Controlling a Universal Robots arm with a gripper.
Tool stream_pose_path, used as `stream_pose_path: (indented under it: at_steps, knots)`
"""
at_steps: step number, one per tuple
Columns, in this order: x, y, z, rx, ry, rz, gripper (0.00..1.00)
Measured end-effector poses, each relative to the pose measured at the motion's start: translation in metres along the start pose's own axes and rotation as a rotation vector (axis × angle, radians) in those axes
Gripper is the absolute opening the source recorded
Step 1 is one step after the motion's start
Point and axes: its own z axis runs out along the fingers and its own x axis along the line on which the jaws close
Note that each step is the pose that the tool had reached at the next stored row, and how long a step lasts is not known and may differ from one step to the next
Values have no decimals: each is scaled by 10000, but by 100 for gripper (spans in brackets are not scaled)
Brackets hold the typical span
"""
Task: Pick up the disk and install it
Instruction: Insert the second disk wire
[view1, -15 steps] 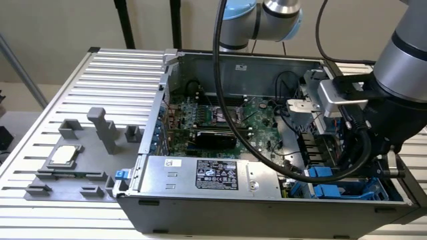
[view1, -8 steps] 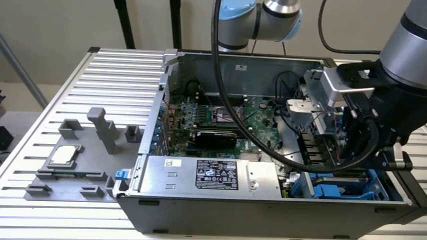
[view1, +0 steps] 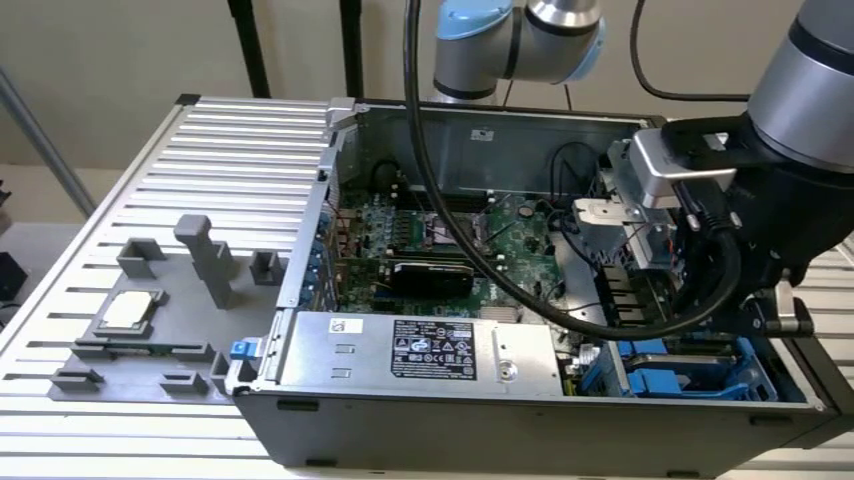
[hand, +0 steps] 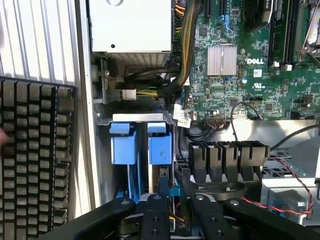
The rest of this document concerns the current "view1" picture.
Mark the black graphics card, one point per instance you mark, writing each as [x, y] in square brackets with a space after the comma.
[430, 280]

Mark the blue bay clip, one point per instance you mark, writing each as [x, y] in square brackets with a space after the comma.
[657, 385]

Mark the silver power supply unit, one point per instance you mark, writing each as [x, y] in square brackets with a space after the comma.
[374, 360]

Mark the green motherboard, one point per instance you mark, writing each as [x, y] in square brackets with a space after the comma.
[527, 260]

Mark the blue case latch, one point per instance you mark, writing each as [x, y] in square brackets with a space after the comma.
[243, 349]

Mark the green RAM stick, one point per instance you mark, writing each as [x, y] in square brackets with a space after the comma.
[143, 349]

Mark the CPU socket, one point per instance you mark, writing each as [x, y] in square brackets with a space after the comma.
[461, 235]

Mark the open black PC case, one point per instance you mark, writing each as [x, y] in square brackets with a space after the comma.
[507, 430]

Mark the black table corner cap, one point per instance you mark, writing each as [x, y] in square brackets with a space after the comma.
[187, 99]

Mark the hard disk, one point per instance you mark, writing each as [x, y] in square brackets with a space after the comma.
[641, 347]

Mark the grey parts rack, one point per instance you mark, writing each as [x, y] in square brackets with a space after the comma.
[201, 320]

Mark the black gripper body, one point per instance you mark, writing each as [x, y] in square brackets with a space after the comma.
[788, 225]

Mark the grey metal drive cage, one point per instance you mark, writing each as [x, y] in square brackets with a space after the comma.
[601, 210]

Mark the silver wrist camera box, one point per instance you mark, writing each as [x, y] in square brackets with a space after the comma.
[661, 170]

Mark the white case sticker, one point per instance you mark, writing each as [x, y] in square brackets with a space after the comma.
[481, 134]

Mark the black stand pole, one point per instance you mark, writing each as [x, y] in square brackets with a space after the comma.
[351, 45]
[250, 45]

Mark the silver CPU chip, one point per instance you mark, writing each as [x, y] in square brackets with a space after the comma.
[130, 310]

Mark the small black box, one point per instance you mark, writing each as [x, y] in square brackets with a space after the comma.
[12, 277]

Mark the silver metal pole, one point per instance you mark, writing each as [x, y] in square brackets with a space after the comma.
[40, 135]

